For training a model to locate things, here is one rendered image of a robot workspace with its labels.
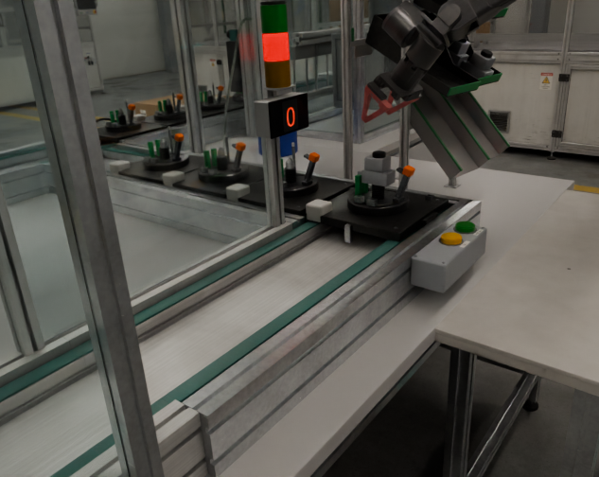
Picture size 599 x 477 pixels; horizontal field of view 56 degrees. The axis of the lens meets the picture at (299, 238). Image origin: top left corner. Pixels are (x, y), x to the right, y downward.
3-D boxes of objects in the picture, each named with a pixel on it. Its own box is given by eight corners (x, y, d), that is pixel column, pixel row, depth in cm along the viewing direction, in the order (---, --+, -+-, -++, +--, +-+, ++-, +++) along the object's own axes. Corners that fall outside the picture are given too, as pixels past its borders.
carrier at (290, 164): (356, 190, 147) (355, 143, 142) (300, 219, 129) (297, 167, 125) (284, 177, 161) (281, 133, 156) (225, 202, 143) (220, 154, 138)
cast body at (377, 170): (395, 182, 127) (396, 151, 125) (386, 186, 124) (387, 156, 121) (362, 177, 132) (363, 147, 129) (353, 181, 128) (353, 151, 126)
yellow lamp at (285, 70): (295, 84, 112) (294, 59, 110) (280, 88, 108) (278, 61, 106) (276, 83, 114) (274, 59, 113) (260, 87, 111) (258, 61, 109)
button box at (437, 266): (485, 253, 119) (487, 226, 117) (444, 293, 104) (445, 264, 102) (453, 246, 123) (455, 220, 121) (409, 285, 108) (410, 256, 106)
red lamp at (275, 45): (294, 59, 110) (292, 31, 108) (278, 61, 106) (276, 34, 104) (274, 58, 112) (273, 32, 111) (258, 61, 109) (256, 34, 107)
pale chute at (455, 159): (478, 168, 146) (490, 158, 143) (449, 180, 138) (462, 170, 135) (418, 84, 152) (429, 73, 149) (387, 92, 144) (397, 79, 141)
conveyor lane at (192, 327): (446, 241, 136) (448, 203, 132) (184, 457, 75) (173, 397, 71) (346, 220, 152) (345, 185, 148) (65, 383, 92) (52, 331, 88)
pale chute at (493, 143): (499, 154, 157) (510, 145, 154) (473, 165, 149) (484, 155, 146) (442, 78, 163) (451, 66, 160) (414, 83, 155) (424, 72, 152)
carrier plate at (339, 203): (448, 206, 132) (449, 198, 131) (399, 241, 115) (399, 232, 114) (361, 190, 146) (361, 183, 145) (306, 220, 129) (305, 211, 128)
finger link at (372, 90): (346, 111, 118) (371, 77, 112) (365, 106, 123) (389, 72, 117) (368, 133, 117) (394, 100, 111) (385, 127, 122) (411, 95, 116)
